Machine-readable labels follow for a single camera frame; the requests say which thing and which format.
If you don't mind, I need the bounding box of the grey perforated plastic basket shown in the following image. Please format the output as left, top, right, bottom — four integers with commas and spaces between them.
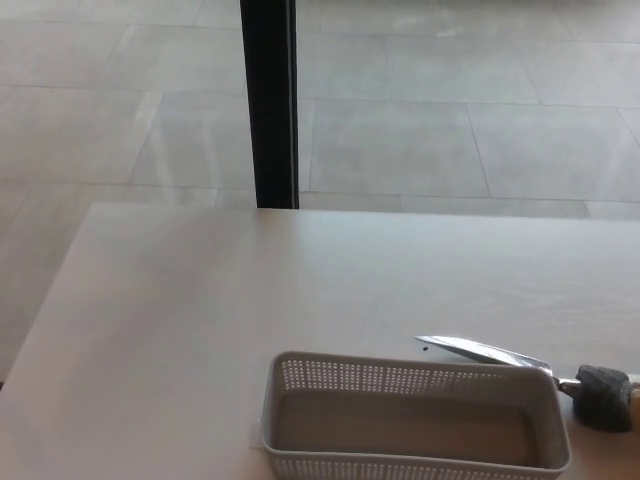
258, 350, 572, 480

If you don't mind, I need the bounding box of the black vertical frame post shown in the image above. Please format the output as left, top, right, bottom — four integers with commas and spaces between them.
239, 0, 300, 210

